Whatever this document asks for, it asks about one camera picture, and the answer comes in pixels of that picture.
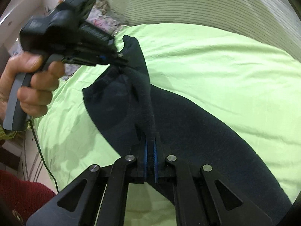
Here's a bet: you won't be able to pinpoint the floral pink pillow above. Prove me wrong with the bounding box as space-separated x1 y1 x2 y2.
63 0 129 81

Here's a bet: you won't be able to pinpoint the black fleece pants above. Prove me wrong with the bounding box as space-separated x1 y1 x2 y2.
83 35 291 224

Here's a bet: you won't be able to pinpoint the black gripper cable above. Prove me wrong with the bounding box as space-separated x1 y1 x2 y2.
28 116 61 193

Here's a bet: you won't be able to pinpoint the person's left hand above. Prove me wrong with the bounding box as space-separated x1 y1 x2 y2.
1 52 64 122

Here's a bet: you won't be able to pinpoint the light green bed sheet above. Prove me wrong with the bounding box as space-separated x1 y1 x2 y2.
33 22 301 226

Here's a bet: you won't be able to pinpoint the red knit sleeve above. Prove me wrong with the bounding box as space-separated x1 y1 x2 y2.
1 170 56 225

